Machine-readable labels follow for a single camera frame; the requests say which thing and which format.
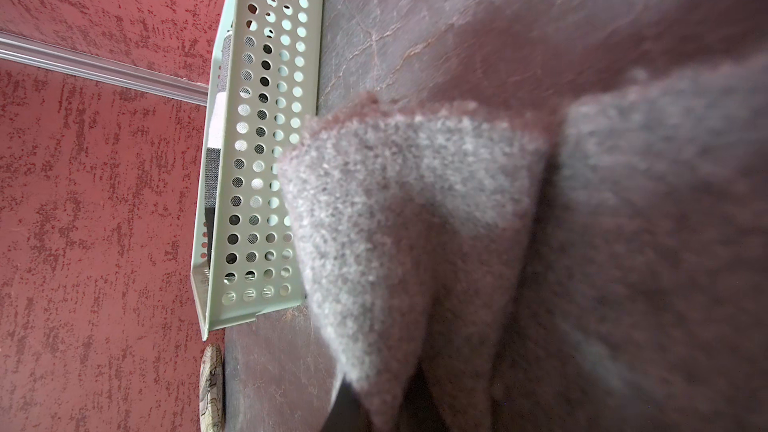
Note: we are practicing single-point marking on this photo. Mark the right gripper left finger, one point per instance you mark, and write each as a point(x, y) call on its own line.
point(347, 413)

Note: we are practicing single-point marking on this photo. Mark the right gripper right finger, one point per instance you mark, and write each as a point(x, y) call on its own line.
point(418, 412)

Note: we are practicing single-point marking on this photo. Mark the grey cloth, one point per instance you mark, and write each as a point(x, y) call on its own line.
point(602, 271)

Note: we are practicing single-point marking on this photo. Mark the black white checkered scarf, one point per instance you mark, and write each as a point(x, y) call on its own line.
point(214, 144)

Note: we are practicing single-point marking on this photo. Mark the pale green plastic basket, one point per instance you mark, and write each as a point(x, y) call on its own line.
point(271, 96)

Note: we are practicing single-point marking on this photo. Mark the crumpled beige rag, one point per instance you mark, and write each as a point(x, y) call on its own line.
point(211, 390)

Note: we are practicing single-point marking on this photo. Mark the left corner aluminium post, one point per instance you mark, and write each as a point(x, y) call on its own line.
point(25, 51)

